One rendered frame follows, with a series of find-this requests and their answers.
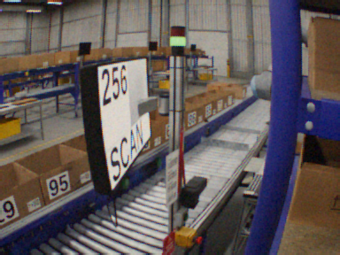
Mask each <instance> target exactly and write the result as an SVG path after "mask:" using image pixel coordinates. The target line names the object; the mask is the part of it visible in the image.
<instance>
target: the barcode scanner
mask: <svg viewBox="0 0 340 255"><path fill-rule="evenodd" d="M206 187H207V178H205V177H202V176H193V177H191V178H190V179H189V181H188V182H187V183H185V187H183V189H182V197H185V198H187V199H190V204H191V207H187V206H184V207H187V208H188V209H191V210H193V209H195V208H196V206H197V204H198V203H199V200H198V199H197V198H198V197H199V195H201V194H202V192H203V191H204V189H205V188H206Z"/></svg>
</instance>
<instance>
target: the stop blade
mask: <svg viewBox="0 0 340 255"><path fill-rule="evenodd" d="M201 144H203V145H207V146H217V147H221V148H226V149H230V150H239V151H247V152H248V151H249V144H246V143H239V142H229V141H224V140H219V139H214V138H209V137H203V136H201Z"/></svg>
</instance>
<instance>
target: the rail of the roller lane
mask: <svg viewBox="0 0 340 255"><path fill-rule="evenodd" d="M268 128H269V125H267V128H266V129H265V130H264V132H263V134H262V136H261V137H260V138H259V140H258V141H257V143H258V145H257V144H255V145H254V147H253V148H252V151H250V153H249V154H248V157H247V158H246V159H245V160H244V161H243V163H242V164H241V165H240V166H239V167H238V169H237V171H236V173H235V174H233V176H232V177H231V179H230V181H228V183H227V184H226V186H225V187H224V188H223V189H222V191H221V192H220V193H219V194H218V196H217V197H216V198H215V199H214V200H213V201H212V202H211V204H210V205H209V206H208V207H207V208H206V209H205V210H204V211H203V213H202V214H201V215H200V216H199V217H198V218H197V220H195V222H194V223H193V225H191V226H190V228H192V227H193V226H194V225H196V226H195V227H194V229H196V230H197V236H199V234H200V233H201V232H202V231H203V230H204V228H205V227H206V225H207V224H208V223H209V222H210V221H211V220H212V218H213V217H214V216H215V214H216V212H217V211H219V209H220V208H221V207H222V206H223V205H224V204H225V202H226V200H227V199H228V197H229V196H230V195H231V193H232V191H234V189H235V187H236V185H237V184H238V183H239V182H240V181H241V180H242V177H243V175H244V174H245V173H246V171H244V169H245V168H246V166H247V165H248V164H249V163H250V160H251V159H252V157H254V158H255V157H256V156H257V154H258V152H259V150H260V148H261V146H262V145H263V142H264V141H265V140H266V138H267V136H268Z"/></svg>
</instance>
